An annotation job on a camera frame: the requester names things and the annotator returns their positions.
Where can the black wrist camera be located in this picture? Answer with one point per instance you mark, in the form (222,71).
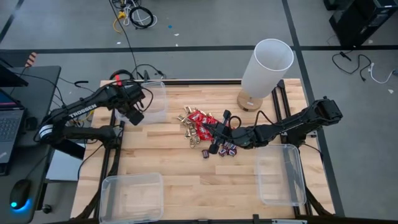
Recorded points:
(227,132)
(140,95)

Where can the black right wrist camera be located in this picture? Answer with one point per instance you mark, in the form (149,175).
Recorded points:
(227,132)

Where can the black box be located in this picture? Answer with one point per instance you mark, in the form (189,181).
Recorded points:
(62,148)

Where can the black aluminium frame rail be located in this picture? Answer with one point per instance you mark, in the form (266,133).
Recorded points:
(283,93)
(202,82)
(117,152)

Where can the grey desk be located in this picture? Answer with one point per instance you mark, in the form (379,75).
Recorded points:
(40,87)

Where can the red wrapped candy bar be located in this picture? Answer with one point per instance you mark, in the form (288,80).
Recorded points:
(195,116)
(206,119)
(202,134)

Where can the white label strip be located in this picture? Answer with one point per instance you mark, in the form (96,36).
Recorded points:
(289,221)

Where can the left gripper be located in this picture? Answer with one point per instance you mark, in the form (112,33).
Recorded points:
(136,119)

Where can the black cabinet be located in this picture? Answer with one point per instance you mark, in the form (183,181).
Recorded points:
(357,25)

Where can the black monitor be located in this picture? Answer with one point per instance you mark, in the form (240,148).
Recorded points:
(9,77)

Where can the orange black striped marker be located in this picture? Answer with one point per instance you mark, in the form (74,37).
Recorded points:
(31,59)

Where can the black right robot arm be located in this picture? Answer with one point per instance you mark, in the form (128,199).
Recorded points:
(295,121)

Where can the white shade table lamp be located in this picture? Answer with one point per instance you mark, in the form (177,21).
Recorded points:
(267,68)

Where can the black caster wheel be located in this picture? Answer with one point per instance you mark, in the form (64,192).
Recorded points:
(47,208)

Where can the small black desk device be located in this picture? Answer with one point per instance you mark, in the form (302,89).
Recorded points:
(31,124)

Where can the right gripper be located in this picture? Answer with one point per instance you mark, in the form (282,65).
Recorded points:
(213,148)

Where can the black computer mouse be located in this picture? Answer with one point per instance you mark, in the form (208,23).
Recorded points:
(20,193)

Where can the grey laptop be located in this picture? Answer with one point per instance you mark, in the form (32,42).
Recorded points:
(9,130)

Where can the white box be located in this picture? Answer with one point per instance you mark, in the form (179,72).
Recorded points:
(63,168)

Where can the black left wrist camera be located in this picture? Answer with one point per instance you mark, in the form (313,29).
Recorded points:
(140,95)

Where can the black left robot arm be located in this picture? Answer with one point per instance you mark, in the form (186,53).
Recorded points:
(84,109)

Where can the clear plastic bin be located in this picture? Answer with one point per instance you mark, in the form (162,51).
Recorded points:
(130,199)
(157,102)
(280,174)

